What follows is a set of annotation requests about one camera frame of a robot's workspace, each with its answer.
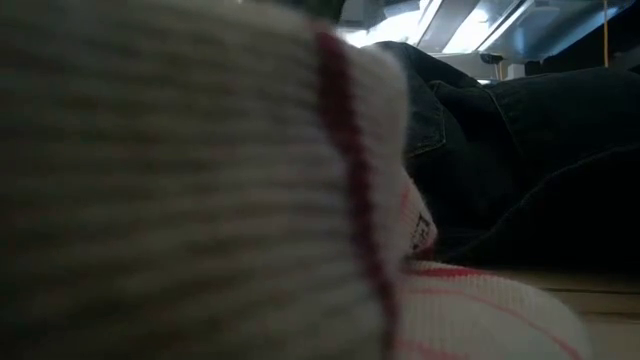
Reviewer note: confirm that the dark denim jeans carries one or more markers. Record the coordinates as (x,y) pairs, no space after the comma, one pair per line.
(550,150)

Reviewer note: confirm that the white striped cloth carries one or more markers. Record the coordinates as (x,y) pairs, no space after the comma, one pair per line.
(450,310)

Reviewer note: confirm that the pale pink garment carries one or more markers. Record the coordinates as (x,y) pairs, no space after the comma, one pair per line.
(150,175)

